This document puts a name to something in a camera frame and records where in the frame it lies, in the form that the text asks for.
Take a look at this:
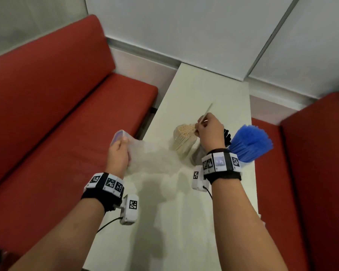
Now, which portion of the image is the clear blue-zip bag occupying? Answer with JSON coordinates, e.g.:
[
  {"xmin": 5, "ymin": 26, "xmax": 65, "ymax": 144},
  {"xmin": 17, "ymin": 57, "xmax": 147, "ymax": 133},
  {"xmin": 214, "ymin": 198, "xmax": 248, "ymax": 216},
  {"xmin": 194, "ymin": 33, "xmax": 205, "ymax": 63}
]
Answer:
[{"xmin": 110, "ymin": 129, "xmax": 184, "ymax": 175}]

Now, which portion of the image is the red sofa beside plant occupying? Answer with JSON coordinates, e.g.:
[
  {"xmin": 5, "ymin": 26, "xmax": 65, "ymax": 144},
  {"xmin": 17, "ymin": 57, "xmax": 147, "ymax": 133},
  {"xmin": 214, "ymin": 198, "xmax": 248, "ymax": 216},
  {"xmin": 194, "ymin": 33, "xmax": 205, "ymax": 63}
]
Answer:
[{"xmin": 251, "ymin": 92, "xmax": 339, "ymax": 271}]

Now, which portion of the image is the person's right forearm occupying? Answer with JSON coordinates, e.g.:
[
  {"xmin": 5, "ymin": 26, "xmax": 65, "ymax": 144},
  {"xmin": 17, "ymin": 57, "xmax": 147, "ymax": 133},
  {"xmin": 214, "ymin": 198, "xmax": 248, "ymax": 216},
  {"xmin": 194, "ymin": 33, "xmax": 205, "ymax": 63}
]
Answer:
[{"xmin": 212, "ymin": 179, "xmax": 289, "ymax": 271}]

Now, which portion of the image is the black left wristband with markers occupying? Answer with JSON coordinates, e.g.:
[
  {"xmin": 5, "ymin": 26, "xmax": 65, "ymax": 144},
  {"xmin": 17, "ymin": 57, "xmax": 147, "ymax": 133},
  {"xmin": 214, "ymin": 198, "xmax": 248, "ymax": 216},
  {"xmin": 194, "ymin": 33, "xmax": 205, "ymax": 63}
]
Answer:
[{"xmin": 81, "ymin": 172, "xmax": 125, "ymax": 213}]

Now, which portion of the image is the person's right hand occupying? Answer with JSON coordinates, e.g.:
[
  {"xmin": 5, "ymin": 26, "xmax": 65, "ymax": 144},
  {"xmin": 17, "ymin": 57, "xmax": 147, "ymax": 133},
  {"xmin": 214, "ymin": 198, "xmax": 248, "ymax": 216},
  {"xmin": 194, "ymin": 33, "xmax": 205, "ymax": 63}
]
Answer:
[{"xmin": 194, "ymin": 113, "xmax": 226, "ymax": 153}]

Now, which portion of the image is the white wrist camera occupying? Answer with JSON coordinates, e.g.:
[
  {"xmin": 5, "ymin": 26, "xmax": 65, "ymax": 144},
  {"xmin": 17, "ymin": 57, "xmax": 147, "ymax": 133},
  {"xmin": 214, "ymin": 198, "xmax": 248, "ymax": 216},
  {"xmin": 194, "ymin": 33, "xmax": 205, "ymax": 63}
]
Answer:
[
  {"xmin": 191, "ymin": 165, "xmax": 209, "ymax": 192},
  {"xmin": 119, "ymin": 194, "xmax": 139, "ymax": 225}
]

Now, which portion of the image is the clear glass jar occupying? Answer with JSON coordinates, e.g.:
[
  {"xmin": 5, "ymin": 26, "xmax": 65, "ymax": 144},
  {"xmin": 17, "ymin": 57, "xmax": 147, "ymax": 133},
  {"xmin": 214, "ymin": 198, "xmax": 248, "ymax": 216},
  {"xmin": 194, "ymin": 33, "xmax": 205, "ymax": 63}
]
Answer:
[
  {"xmin": 192, "ymin": 129, "xmax": 232, "ymax": 166},
  {"xmin": 169, "ymin": 124, "xmax": 198, "ymax": 160}
]

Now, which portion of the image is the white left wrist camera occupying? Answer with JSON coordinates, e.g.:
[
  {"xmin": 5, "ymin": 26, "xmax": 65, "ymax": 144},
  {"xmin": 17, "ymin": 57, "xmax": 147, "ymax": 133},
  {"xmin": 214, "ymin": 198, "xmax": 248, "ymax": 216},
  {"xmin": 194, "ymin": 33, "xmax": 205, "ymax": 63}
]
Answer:
[{"xmin": 119, "ymin": 194, "xmax": 139, "ymax": 225}]

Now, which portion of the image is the black left camera cable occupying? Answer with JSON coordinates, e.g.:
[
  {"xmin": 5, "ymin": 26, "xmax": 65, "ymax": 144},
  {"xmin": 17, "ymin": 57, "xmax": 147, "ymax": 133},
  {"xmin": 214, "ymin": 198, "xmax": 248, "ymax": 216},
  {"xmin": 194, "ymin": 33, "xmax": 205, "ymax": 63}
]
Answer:
[{"xmin": 97, "ymin": 216, "xmax": 122, "ymax": 233}]

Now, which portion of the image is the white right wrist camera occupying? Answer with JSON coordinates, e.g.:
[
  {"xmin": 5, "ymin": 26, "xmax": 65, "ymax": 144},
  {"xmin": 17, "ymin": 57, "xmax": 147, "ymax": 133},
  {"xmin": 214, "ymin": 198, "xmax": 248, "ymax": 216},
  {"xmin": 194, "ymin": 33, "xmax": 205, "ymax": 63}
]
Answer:
[{"xmin": 191, "ymin": 165, "xmax": 209, "ymax": 192}]

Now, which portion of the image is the black wristband with markers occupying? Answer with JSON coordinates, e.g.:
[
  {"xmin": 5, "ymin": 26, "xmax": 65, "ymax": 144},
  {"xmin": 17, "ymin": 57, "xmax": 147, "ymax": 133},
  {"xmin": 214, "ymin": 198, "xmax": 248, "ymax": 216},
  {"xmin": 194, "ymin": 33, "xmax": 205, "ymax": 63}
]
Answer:
[
  {"xmin": 201, "ymin": 148, "xmax": 242, "ymax": 185},
  {"xmin": 81, "ymin": 172, "xmax": 125, "ymax": 213}
]

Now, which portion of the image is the black right wristband with markers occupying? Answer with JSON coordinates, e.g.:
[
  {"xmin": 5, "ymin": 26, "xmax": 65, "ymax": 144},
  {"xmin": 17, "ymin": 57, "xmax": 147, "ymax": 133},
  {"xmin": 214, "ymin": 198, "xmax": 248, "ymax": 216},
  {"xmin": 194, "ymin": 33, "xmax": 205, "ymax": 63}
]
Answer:
[{"xmin": 201, "ymin": 148, "xmax": 242, "ymax": 185}]

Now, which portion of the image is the person's left forearm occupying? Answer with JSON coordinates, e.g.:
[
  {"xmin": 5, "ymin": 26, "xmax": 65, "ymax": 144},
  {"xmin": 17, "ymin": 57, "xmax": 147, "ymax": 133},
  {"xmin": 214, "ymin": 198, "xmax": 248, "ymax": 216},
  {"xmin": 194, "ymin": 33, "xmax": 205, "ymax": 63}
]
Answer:
[{"xmin": 8, "ymin": 198, "xmax": 105, "ymax": 271}]

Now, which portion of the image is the small bunch of blue straws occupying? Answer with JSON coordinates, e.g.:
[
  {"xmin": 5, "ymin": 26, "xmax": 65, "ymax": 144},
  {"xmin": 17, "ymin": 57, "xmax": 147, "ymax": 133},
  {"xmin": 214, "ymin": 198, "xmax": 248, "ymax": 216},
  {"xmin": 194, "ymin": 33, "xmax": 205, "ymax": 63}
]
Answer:
[{"xmin": 229, "ymin": 124, "xmax": 274, "ymax": 163}]

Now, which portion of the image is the person's left hand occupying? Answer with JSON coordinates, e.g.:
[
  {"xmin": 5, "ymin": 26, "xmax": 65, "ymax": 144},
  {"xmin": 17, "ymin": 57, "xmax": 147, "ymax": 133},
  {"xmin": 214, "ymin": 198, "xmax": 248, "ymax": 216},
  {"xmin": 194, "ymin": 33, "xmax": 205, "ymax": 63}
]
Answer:
[{"xmin": 105, "ymin": 137, "xmax": 130, "ymax": 180}]

